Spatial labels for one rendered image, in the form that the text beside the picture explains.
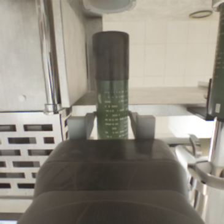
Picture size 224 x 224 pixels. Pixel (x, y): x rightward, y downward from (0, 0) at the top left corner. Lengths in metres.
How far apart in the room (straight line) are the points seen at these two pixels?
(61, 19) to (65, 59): 0.04
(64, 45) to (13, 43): 0.07
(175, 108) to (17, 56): 0.23
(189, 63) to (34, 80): 1.66
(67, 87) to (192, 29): 1.69
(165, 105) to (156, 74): 1.43
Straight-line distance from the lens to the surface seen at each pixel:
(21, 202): 0.30
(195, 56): 1.82
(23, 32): 0.24
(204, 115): 0.23
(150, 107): 0.25
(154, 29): 1.71
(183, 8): 0.43
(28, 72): 0.23
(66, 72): 0.20
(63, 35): 0.20
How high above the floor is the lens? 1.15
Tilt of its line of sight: 14 degrees up
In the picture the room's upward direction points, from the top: 179 degrees clockwise
